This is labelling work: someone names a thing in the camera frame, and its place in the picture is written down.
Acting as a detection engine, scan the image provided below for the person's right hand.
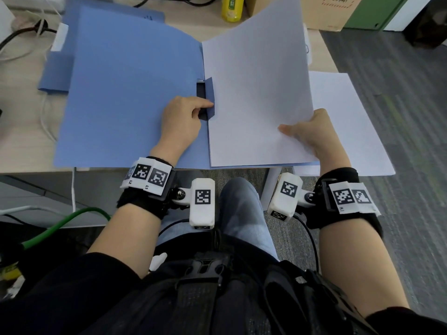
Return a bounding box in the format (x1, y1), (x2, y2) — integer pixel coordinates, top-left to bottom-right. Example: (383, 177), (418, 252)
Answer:
(278, 108), (352, 177)

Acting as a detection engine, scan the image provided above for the stack of white papers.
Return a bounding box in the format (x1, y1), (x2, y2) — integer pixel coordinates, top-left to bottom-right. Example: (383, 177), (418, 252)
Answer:
(293, 71), (396, 177)

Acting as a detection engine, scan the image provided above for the black bag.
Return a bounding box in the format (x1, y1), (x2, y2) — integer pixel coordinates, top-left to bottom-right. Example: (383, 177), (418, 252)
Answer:
(406, 0), (447, 49)

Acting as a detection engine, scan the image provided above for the black chest harness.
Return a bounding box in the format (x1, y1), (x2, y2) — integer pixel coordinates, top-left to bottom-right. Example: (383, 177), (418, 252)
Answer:
(83, 233), (378, 335)

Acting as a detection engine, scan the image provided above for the person's left leg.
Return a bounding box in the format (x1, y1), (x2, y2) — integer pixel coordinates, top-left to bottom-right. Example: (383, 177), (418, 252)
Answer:
(155, 219), (196, 247)

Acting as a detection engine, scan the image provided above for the person's left hand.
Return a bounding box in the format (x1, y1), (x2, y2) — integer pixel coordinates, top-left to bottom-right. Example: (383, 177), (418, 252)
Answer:
(149, 96), (214, 167)

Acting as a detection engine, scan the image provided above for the white cabinet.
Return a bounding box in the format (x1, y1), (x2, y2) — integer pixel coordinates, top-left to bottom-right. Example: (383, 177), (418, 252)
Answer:
(384, 0), (433, 32)

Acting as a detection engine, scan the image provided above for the thick black cable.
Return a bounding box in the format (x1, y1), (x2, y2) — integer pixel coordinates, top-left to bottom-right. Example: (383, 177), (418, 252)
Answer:
(0, 19), (57, 53)

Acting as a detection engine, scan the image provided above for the person's right forearm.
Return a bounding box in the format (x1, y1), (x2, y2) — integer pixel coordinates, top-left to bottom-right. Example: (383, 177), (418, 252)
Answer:
(319, 219), (410, 318)

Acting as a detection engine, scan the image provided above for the yellow drink bottle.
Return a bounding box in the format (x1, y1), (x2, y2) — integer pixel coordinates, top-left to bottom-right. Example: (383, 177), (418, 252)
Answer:
(222, 0), (245, 23)

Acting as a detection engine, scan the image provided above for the gray blue folder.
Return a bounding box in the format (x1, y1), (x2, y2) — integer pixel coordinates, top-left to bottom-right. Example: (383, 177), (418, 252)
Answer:
(54, 7), (320, 170)

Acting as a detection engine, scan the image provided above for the white power strip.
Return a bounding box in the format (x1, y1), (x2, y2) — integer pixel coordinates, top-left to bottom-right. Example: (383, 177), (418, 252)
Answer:
(0, 0), (67, 13)

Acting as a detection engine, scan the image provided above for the green cable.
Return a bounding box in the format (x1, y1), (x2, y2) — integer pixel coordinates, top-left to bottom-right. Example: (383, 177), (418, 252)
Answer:
(20, 207), (112, 250)

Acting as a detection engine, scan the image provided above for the person's black shirt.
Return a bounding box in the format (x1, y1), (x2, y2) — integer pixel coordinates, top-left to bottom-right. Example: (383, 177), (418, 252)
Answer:
(0, 253), (447, 335)

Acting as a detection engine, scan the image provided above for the green cabinet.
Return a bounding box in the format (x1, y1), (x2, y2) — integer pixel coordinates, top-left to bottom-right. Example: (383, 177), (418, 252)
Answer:
(344, 0), (409, 31)

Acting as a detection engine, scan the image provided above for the person's left forearm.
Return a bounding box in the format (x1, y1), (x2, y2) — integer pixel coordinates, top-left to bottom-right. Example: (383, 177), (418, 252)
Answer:
(87, 204), (162, 279)

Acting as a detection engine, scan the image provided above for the cardboard box black logo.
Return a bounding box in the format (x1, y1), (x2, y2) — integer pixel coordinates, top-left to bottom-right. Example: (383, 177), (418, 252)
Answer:
(244, 0), (364, 32)

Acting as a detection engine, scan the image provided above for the white paper bundle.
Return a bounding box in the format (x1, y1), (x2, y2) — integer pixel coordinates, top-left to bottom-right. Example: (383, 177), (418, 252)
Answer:
(202, 0), (320, 168)

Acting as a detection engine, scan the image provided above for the black camera cable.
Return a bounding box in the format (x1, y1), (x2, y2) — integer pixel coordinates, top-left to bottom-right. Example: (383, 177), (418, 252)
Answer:
(293, 212), (320, 273)
(157, 219), (191, 238)

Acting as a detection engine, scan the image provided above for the person's leg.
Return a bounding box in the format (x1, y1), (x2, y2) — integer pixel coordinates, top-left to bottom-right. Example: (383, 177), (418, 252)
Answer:
(155, 219), (196, 247)
(218, 177), (280, 262)

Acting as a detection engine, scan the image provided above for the white desk leg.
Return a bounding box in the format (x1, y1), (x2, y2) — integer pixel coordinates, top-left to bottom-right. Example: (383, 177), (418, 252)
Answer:
(260, 167), (282, 212)

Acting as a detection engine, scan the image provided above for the white game controller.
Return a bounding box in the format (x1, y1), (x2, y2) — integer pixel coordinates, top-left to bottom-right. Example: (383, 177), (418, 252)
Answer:
(302, 23), (313, 67)

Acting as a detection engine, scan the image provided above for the black marker wrist strap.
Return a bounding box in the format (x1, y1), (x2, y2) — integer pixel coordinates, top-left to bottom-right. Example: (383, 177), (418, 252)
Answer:
(117, 156), (177, 220)
(305, 167), (384, 240)

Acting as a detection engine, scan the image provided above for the person's right leg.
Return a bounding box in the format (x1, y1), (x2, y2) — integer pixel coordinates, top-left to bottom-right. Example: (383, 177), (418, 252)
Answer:
(218, 177), (280, 262)

